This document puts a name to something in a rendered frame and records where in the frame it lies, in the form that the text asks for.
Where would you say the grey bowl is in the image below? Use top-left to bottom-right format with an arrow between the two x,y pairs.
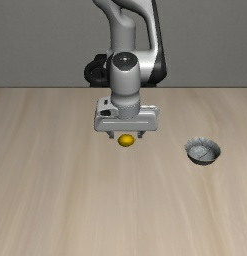
184,136 -> 222,167

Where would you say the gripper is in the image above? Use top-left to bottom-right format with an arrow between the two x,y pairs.
93,96 -> 161,140

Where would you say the yellow lemon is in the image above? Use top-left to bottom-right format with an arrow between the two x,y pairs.
117,133 -> 136,148

